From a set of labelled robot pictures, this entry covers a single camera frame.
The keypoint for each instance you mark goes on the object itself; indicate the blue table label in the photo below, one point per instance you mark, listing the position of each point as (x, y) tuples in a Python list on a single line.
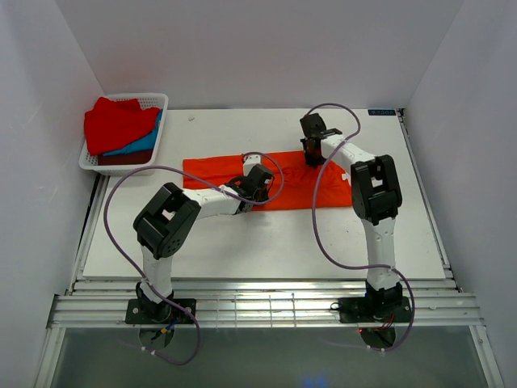
[(382, 112)]

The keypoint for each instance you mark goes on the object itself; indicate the dark maroon t shirt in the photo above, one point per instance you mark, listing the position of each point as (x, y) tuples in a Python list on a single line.
[(136, 158)]

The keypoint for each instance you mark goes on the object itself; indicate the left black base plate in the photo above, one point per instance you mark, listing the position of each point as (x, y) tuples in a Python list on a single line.
[(182, 309)]

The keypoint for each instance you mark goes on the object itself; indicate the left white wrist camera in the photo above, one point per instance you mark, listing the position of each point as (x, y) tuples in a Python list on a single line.
[(249, 161)]

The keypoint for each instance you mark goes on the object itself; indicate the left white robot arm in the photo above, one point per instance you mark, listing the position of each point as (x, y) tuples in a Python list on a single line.
[(165, 222)]

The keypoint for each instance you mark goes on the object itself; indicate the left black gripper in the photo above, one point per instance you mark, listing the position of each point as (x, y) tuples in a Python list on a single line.
[(264, 196)]

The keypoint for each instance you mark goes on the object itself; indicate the red t shirt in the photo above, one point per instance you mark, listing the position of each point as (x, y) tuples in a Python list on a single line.
[(111, 125)]

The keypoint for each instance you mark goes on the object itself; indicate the aluminium frame rails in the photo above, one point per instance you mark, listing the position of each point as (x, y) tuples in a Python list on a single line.
[(261, 304)]

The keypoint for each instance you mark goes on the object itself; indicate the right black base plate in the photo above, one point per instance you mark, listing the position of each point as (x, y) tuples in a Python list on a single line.
[(361, 310)]

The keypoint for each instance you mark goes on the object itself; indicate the blue t shirt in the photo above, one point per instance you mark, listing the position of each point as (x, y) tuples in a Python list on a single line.
[(143, 144)]

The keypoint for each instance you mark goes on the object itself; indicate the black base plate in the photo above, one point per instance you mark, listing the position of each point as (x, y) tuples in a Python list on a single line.
[(182, 309), (361, 310)]

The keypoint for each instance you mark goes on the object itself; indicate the orange t shirt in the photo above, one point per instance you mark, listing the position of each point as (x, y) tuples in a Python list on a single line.
[(293, 179)]

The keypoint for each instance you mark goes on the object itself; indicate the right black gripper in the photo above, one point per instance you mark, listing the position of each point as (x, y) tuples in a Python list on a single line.
[(310, 161)]

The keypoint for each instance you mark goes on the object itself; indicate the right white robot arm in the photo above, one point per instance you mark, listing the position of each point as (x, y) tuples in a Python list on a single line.
[(375, 197)]

